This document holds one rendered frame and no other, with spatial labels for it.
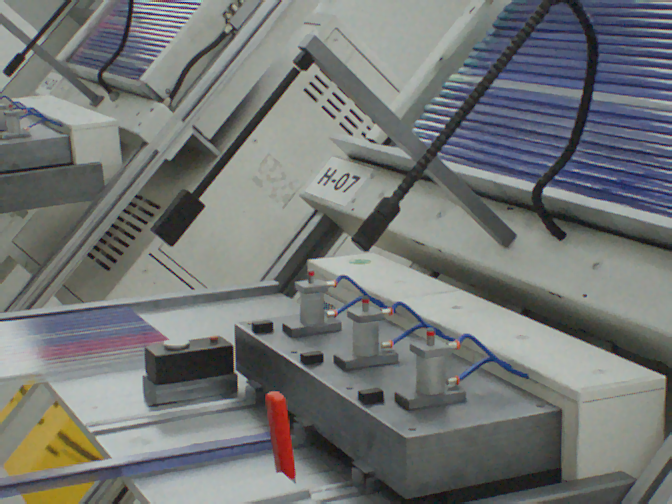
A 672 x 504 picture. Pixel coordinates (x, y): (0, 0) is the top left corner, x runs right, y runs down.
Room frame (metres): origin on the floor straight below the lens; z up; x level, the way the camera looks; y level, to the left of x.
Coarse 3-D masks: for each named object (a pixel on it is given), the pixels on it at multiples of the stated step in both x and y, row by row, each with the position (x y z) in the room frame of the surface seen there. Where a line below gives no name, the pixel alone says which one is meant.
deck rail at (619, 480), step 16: (576, 480) 0.97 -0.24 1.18; (592, 480) 0.97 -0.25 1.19; (608, 480) 0.97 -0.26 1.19; (624, 480) 0.97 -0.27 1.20; (496, 496) 0.95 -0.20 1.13; (512, 496) 0.94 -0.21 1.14; (528, 496) 0.94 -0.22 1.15; (544, 496) 0.94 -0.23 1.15; (560, 496) 0.94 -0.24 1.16; (576, 496) 0.95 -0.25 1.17; (592, 496) 0.96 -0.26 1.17; (608, 496) 0.96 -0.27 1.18; (624, 496) 0.97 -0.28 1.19
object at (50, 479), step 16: (176, 448) 1.06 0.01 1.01; (192, 448) 1.06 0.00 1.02; (208, 448) 1.06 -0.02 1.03; (224, 448) 1.06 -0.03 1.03; (240, 448) 1.07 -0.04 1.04; (256, 448) 1.08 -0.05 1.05; (80, 464) 1.04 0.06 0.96; (96, 464) 1.04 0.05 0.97; (112, 464) 1.03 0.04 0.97; (128, 464) 1.04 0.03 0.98; (144, 464) 1.04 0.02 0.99; (160, 464) 1.05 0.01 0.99; (176, 464) 1.05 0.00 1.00; (0, 480) 1.01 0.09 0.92; (16, 480) 1.01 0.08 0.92; (32, 480) 1.01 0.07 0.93; (48, 480) 1.02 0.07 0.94; (64, 480) 1.02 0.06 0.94; (80, 480) 1.03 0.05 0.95; (96, 480) 1.03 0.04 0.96; (0, 496) 1.01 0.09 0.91
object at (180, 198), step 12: (180, 192) 1.08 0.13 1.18; (180, 204) 1.07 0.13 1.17; (192, 204) 1.08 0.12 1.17; (204, 204) 1.08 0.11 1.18; (168, 216) 1.07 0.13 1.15; (180, 216) 1.07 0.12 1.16; (192, 216) 1.08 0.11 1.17; (156, 228) 1.07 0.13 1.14; (168, 228) 1.07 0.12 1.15; (180, 228) 1.08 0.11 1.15; (168, 240) 1.08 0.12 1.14
